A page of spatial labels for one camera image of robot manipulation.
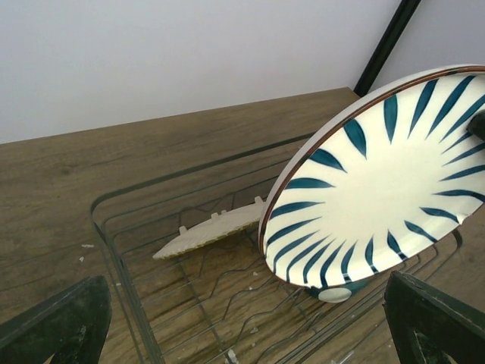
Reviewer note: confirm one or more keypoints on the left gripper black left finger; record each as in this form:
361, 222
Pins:
69, 327

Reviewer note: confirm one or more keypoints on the black right frame post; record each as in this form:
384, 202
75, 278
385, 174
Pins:
388, 41

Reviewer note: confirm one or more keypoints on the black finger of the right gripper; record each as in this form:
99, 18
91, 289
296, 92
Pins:
476, 126

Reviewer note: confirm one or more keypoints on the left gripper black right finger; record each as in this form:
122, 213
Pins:
429, 326

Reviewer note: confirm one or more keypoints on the round woven bamboo tray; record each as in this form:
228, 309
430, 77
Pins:
217, 227

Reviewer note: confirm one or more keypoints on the striped white blue plate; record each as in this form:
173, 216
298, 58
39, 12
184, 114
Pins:
386, 178

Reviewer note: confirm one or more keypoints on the grey wire dish rack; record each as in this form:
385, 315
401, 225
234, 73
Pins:
220, 303

